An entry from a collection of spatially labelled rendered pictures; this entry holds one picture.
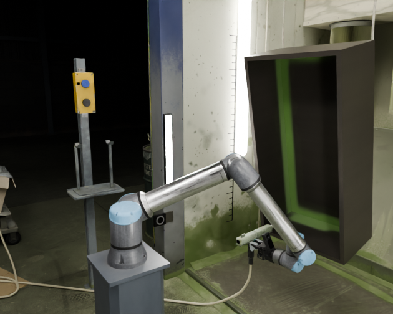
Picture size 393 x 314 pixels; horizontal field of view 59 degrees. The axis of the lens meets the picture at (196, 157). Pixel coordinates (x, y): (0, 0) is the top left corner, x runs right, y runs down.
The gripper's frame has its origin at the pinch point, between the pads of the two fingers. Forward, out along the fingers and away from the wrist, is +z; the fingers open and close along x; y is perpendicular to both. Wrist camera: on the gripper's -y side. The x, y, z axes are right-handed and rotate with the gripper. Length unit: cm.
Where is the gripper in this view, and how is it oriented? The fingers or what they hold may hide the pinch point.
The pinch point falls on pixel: (249, 240)
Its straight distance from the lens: 229.4
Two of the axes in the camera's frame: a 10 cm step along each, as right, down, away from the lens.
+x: 7.5, -1.8, 6.4
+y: 0.2, 9.7, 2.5
